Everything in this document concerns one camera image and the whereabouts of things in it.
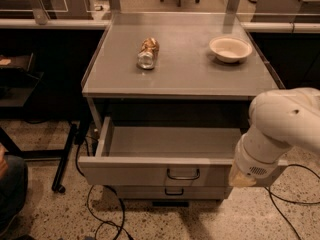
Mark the white paper bowl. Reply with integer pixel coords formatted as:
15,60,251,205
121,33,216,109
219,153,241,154
209,36,253,63

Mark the person hand at edge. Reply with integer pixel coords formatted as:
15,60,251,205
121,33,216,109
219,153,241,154
0,145,8,179

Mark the crushed gold soda can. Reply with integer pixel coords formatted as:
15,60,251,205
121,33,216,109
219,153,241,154
137,37,160,70

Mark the grey drawer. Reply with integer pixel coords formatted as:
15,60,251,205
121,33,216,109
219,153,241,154
115,186,232,200
79,118,241,187

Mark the black side table stand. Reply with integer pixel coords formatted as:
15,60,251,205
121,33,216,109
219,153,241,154
0,53,77,193

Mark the grey bottom drawer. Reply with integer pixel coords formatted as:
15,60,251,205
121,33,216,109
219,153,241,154
115,186,232,200

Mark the grey top drawer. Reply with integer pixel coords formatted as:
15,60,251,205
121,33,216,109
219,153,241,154
79,118,241,187

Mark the black floor cable left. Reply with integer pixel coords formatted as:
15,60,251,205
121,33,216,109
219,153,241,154
74,135,135,240

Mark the grey drawer cabinet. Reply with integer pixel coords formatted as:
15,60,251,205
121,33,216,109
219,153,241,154
80,11,286,208

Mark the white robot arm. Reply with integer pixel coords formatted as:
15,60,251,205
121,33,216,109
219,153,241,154
228,88,320,187

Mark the black floor cable right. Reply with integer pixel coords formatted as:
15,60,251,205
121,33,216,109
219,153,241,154
264,163,320,240

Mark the black floor cable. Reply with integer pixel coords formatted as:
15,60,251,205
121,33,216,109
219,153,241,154
74,135,135,240
264,163,320,240

